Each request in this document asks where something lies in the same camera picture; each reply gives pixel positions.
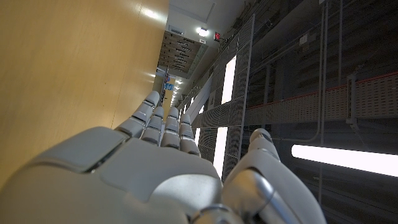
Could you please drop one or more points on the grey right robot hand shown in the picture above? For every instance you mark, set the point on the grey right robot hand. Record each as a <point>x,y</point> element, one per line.
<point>149,174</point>

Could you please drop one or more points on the rectangular ceiling light panel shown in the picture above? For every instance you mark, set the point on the rectangular ceiling light panel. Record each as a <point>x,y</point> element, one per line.
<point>228,79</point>
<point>219,151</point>

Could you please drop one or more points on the round ceiling lamp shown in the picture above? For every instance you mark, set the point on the round ceiling lamp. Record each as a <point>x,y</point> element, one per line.
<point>202,31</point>

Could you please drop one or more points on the red lit sign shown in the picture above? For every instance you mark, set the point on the red lit sign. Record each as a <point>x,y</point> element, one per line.
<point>217,36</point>

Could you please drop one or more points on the long ceiling light tube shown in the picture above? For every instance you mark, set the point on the long ceiling light tube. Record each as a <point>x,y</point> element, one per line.
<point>342,159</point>

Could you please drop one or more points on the slatted wooden wall panel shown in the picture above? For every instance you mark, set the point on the slatted wooden wall panel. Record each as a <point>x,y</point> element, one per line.
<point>178,51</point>

